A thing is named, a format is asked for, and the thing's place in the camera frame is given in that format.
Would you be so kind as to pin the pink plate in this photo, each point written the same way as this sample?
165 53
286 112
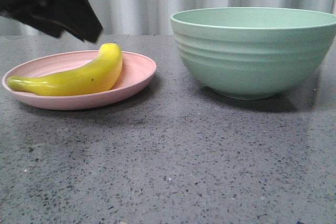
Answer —
137 72

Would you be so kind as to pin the yellow plastic banana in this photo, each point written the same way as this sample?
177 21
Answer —
98 75

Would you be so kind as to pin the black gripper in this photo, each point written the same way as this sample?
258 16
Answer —
53 17

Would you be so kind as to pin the green ribbed bowl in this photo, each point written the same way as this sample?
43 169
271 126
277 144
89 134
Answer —
252 53

